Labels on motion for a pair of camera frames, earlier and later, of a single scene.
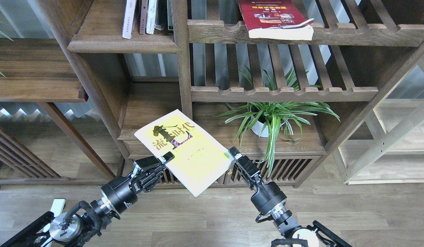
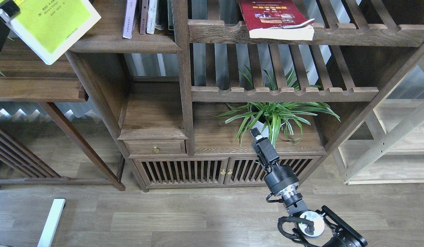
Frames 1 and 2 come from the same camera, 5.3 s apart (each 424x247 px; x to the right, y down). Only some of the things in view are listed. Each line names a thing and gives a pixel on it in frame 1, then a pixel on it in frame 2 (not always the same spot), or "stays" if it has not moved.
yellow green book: (198, 159) → (50, 27)
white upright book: (151, 13) stays
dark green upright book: (170, 23) stays
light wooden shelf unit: (393, 144) stays
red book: (277, 19) stays
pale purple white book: (128, 20) stays
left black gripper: (121, 192) → (1, 30)
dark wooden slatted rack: (17, 155) stays
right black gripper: (268, 197) → (280, 178)
